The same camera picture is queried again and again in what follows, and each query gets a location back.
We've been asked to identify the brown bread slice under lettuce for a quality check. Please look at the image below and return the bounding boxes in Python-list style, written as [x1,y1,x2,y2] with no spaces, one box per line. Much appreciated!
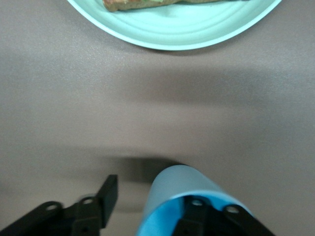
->
[102,0,247,12]

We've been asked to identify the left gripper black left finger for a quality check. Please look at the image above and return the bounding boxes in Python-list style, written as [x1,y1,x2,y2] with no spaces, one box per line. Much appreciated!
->
[0,174,118,236]

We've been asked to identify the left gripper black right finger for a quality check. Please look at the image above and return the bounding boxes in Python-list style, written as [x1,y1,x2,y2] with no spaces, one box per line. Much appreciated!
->
[173,197,276,236]

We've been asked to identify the pale green plate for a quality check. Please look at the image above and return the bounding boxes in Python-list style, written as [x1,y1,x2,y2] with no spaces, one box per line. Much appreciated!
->
[66,0,283,52]

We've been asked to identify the blue plastic cup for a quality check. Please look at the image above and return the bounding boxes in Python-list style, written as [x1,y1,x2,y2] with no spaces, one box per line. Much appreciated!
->
[134,165,255,236]

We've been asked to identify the brown table mat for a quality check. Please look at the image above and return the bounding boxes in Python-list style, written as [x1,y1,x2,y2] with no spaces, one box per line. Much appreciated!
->
[0,0,315,236]

